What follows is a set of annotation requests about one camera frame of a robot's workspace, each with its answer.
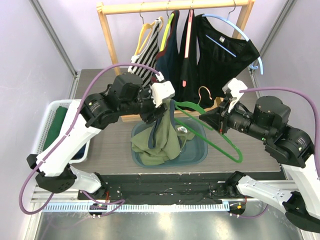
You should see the neon yellow hanger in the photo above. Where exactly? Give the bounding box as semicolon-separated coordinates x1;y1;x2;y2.
159;12;175;52

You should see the navy maroon-trim tank top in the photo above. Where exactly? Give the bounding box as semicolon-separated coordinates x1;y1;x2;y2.
155;10;181;101

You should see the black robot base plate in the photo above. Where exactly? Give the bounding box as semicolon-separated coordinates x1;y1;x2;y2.
90;173;244;205

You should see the light blue hanger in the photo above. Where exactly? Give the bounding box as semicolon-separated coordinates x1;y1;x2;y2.
202;12;264;75

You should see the wooden clothes rack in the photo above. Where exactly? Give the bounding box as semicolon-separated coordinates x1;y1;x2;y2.
96;0;256;123

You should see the green folded garment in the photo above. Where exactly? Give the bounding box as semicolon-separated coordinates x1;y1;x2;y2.
42;106;68;151

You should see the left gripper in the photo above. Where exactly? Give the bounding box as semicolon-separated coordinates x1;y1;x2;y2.
120;83;168;124

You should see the white laundry basket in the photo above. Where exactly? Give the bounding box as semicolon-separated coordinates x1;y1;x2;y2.
33;99;90;164

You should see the pink hanger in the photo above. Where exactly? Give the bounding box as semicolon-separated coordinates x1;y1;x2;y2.
181;9;194;88

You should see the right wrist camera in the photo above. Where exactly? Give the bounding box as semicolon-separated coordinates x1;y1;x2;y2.
222;78;248;113

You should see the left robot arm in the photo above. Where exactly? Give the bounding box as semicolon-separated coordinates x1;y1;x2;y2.
27;73;175;200

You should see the blue plastic tub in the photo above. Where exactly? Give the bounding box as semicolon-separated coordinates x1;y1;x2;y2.
131;117;208;169

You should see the green hanger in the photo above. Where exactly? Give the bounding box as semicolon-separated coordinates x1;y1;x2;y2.
173;85;244;164

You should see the striped tank top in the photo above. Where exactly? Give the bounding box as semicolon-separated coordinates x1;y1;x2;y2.
127;16;163;87

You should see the white cable duct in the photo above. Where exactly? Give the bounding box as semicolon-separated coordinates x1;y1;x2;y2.
43;201;230;214

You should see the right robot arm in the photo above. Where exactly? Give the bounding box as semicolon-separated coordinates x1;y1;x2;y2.
199;96;320;233

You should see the green tank top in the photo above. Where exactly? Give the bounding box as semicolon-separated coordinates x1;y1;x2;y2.
131;99;195;166

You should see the black tank top on pink hanger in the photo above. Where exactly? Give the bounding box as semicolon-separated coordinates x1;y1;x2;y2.
174;9;199;104

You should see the navy folded garment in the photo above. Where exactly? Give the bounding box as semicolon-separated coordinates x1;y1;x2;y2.
72;141;90;160

